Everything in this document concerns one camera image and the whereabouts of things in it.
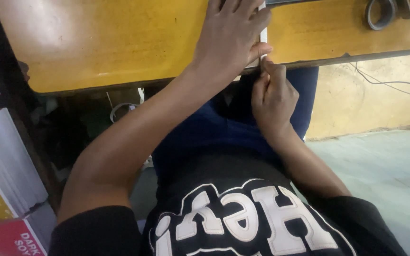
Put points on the person's right hand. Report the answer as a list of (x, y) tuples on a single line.
[(274, 103)]

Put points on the person's left hand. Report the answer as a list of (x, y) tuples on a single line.
[(226, 42)]

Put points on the white plastic strip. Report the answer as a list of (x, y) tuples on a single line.
[(263, 35)]

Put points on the blue trousers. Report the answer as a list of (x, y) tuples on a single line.
[(222, 131)]

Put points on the black flat object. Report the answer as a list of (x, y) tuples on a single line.
[(290, 1)]

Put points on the short white strip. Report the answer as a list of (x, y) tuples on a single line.
[(141, 96)]

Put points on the black printed t-shirt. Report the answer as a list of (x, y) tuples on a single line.
[(233, 220)]

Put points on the curled grey strip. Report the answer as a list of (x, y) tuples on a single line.
[(117, 108)]

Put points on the large grey tape roll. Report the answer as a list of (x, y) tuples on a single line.
[(370, 19)]

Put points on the white and yellow carton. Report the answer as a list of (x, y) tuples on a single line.
[(2, 167)]

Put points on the red carton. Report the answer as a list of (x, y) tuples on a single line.
[(2, 238)]

